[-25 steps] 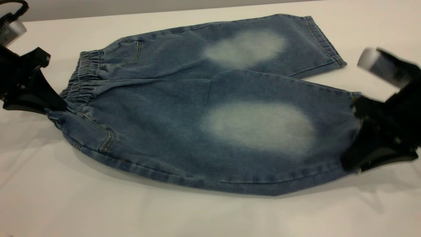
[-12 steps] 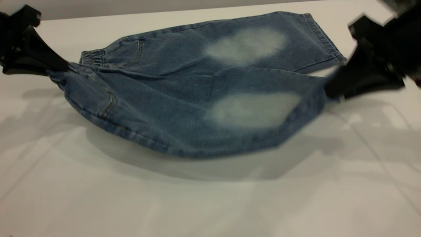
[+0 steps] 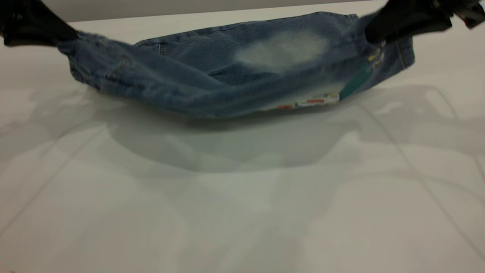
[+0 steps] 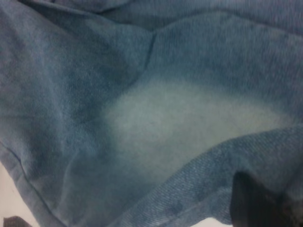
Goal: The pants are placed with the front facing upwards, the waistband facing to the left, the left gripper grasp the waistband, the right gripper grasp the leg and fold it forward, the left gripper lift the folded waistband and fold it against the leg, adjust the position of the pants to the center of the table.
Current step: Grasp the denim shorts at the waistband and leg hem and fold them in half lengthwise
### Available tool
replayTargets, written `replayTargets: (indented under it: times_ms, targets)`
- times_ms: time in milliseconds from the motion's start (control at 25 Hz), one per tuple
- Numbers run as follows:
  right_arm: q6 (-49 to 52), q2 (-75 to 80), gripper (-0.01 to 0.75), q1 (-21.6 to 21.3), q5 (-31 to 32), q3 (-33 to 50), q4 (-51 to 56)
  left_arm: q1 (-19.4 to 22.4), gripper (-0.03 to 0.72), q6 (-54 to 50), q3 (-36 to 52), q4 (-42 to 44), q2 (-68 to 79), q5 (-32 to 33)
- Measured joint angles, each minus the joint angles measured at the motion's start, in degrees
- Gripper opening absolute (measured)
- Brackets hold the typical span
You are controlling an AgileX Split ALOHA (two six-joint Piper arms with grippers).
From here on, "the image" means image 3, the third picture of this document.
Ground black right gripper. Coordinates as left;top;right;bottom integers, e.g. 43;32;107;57
365;0;485;44

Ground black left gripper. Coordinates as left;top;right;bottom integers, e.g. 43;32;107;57
0;0;78;47

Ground blue denim shorts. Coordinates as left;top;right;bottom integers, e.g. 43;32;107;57
57;11;415;120

